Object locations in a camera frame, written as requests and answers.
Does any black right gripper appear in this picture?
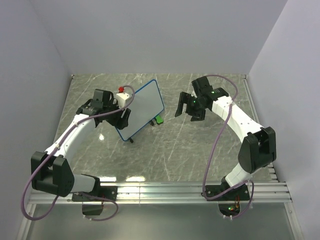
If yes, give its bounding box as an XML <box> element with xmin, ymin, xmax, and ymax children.
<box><xmin>174</xmin><ymin>91</ymin><xmax>207</xmax><ymax>122</ymax></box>

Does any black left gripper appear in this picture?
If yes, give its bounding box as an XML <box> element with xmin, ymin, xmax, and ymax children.
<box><xmin>103</xmin><ymin>98</ymin><xmax>131</xmax><ymax>130</ymax></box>

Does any blue framed whiteboard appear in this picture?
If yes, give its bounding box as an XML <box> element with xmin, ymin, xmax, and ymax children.
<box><xmin>117</xmin><ymin>79</ymin><xmax>165</xmax><ymax>142</ymax></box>

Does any green whiteboard eraser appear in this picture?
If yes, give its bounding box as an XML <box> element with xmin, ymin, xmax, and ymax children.
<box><xmin>154</xmin><ymin>115</ymin><xmax>164</xmax><ymax>125</ymax></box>

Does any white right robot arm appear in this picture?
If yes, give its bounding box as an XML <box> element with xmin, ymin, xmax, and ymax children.
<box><xmin>175</xmin><ymin>88</ymin><xmax>277</xmax><ymax>200</ymax></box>

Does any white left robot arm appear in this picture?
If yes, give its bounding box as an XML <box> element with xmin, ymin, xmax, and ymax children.
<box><xmin>29</xmin><ymin>86</ymin><xmax>135</xmax><ymax>201</ymax></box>

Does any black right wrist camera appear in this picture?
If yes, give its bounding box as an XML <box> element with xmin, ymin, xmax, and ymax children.
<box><xmin>191</xmin><ymin>76</ymin><xmax>213</xmax><ymax>97</ymax></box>

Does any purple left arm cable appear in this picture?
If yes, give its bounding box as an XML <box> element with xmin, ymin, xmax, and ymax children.
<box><xmin>22</xmin><ymin>84</ymin><xmax>136</xmax><ymax>221</ymax></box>

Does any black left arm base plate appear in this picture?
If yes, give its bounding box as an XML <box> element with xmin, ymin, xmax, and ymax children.
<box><xmin>71</xmin><ymin>186</ymin><xmax>118</xmax><ymax>219</ymax></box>

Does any aluminium right side rail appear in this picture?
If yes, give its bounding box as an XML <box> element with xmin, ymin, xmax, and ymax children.
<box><xmin>241</xmin><ymin>74</ymin><xmax>280</xmax><ymax>182</ymax></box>

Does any aluminium rail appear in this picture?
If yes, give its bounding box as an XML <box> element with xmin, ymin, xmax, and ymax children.
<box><xmin>29</xmin><ymin>182</ymin><xmax>293</xmax><ymax>205</ymax></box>
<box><xmin>241</xmin><ymin>74</ymin><xmax>280</xmax><ymax>182</ymax></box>

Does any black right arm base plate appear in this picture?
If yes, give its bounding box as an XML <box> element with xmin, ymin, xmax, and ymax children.
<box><xmin>201</xmin><ymin>184</ymin><xmax>254</xmax><ymax>220</ymax></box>

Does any aluminium front rail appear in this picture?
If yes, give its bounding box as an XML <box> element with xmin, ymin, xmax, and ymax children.
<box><xmin>29</xmin><ymin>182</ymin><xmax>293</xmax><ymax>205</ymax></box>

